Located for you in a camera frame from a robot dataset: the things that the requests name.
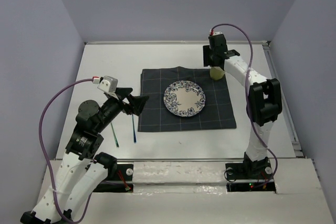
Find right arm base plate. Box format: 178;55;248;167
224;163;276;193

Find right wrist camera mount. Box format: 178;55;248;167
209;29;223;36

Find iridescent fork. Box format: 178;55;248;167
110;122;120;148

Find iridescent spoon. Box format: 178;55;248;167
132;114;137;144

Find pale yellow paper cup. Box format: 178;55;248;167
209;67;225;81

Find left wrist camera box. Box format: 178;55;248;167
98;76;118;94

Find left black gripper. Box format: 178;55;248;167
96;87;149;132

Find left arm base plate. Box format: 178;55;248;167
93;163;134;193

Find dark checked cloth napkin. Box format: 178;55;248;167
138;66;236;132

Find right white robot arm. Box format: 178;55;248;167
203;31;282;183

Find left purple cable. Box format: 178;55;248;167
38;76;102;223

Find blue floral plate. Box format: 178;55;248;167
163;80;206;118

